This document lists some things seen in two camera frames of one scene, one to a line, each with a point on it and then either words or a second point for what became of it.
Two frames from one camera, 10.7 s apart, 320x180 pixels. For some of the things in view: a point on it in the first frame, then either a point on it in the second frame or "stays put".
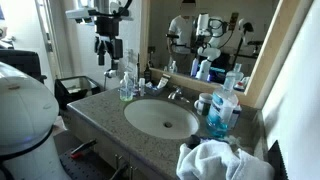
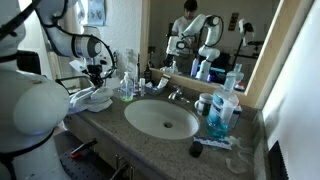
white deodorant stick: [235, 116] stays put
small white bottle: [142, 86] stays put
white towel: [212, 159] → [91, 99]
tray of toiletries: [157, 85] stays put
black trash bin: [69, 89] stays put
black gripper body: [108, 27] → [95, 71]
